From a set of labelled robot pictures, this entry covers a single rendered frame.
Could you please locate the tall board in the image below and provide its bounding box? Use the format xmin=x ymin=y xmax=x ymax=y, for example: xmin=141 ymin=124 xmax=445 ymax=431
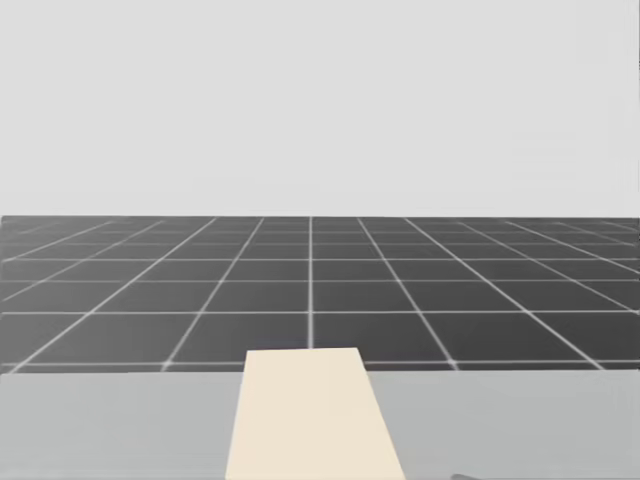
xmin=224 ymin=347 xmax=407 ymax=480

